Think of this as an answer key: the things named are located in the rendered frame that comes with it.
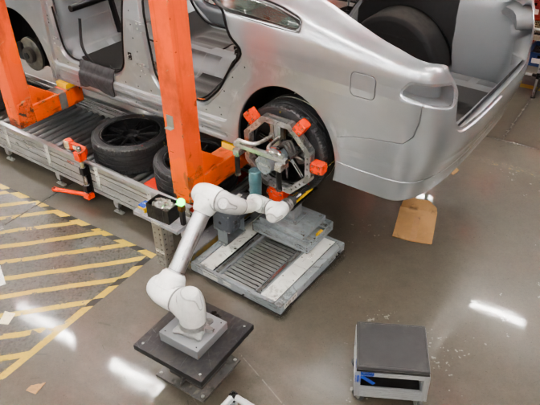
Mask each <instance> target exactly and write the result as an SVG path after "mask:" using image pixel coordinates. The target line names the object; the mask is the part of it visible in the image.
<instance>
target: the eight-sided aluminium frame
mask: <svg viewBox="0 0 540 405"><path fill-rule="evenodd" d="M264 122H266V123H269V124H273V125H276V126H280V127H281V128H284V129H287V130H288V131H289V132H290V133H291V135H292V137H293V138H294V139H295V141H296V142H297V144H298V145H299V146H300V147H301V149H302V150H303V152H304V153H305V177H304V178H302V179H301V180H300V181H298V182H296V183H294V184H293V185H292V184H289V183H287V182H284V181H282V191H283V192H285V193H288V194H291V193H292V192H294V191H295V190H298V189H299V188H301V187H302V186H304V185H305V184H308V183H309V182H310V181H312V180H313V179H314V174H312V173H310V172H309V168H310V163H311V162H313V161H314V158H315V149H314V148H313V146H312V145H311V143H310V142H309V140H308V139H307V137H306V136H305V135H304V134H302V135H301V136H299V137H298V136H297V135H296V134H295V133H294V131H293V127H294V126H295V124H296V122H295V121H293V120H289V119H286V118H283V117H279V116H277V115H274V114H271V113H268V112H266V113H265V114H264V115H263V116H261V117H259V118H258V119H257V120H256V121H255V122H253V123H252V124H251V125H250V126H248V127H247V128H246V129H245V130H244V140H245V141H250V142H254V130H255V129H257V128H258V127H259V126H261V125H262V124H263V123H264ZM245 158H246V160H247V162H248V163H249V164H250V166H251V167H257V166H256V159H257V157H256V155H255V154H254V153H251V152H249V151H247V152H245ZM261 178H262V183H263V184H265V185H266V186H267V185H269V186H271V187H273V188H276V178H273V177H271V176H270V175H269V174H264V173H262V172H261Z"/></svg>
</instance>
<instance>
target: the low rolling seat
mask: <svg viewBox="0 0 540 405"><path fill-rule="evenodd" d="M351 363H352V365H353V367H354V389H353V390H352V394H353V396H354V397H355V398H356V399H357V400H359V401H361V400H362V399H364V397H374V398H383V399H401V400H411V401H413V404H414V405H423V401H424V402H426V400H427V396H428V388H429V384H430V380H431V375H430V373H431V369H430V362H429V354H428V341H427V334H426V328H425V326H422V325H400V324H389V323H378V322H366V321H358V323H357V325H356V331H355V341H354V358H353V359H352V360H351Z"/></svg>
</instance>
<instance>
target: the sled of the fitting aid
mask: <svg viewBox="0 0 540 405"><path fill-rule="evenodd" d="M252 230H253V231H256V232H258V233H260V234H262V235H266V236H267V237H269V238H271V239H274V240H276V241H278V242H281V243H283V244H285V245H288V246H290V247H291V248H295V249H297V250H298V251H301V252H304V253H305V254H308V253H309V252H310V251H311V250H312V249H313V248H314V247H315V246H316V245H317V244H318V243H319V242H320V241H321V240H322V239H324V238H325V237H326V236H327V235H328V234H329V233H330V232H331V231H332V230H333V221H331V220H328V219H325V221H324V222H323V223H322V224H320V225H319V226H318V227H317V228H316V229H315V230H314V231H313V232H312V233H311V234H309V235H308V236H307V237H306V238H305V239H300V238H298V237H296V236H294V235H290V234H289V233H287V232H284V231H282V230H279V229H277V228H275V227H272V226H270V225H267V224H266V223H262V222H260V217H258V218H257V219H256V220H255V221H253V222H252Z"/></svg>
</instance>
